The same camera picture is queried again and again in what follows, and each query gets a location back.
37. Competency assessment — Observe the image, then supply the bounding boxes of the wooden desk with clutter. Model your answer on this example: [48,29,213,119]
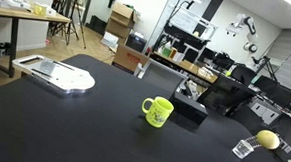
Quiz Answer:
[150,52,217,84]

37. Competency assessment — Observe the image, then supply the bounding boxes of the clear plastic cup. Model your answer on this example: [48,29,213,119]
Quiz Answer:
[232,140,254,159]

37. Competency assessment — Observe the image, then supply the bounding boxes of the black rectangular box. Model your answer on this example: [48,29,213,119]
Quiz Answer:
[170,92,208,125]

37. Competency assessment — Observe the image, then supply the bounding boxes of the wooden table with black legs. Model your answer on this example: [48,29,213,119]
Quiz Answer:
[0,7,70,78]

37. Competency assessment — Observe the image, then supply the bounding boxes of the black camera tripod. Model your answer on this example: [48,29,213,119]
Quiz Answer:
[49,0,88,51]

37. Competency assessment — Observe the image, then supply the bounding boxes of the black computer monitor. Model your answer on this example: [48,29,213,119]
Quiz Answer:
[254,76,291,108]

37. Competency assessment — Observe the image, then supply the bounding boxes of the yellow ball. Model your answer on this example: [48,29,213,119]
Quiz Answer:
[256,130,280,150]

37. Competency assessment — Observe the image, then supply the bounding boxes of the stacked cardboard boxes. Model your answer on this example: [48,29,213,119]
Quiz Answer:
[106,2,138,38]

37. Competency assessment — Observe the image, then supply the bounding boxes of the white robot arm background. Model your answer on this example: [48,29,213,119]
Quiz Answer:
[226,14,258,53]

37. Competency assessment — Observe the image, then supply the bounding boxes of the yellow-green mug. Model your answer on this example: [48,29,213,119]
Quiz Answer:
[142,96,174,128]

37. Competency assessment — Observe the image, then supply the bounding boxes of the cardboard box on floor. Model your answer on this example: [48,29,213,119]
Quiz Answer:
[112,44,148,74]

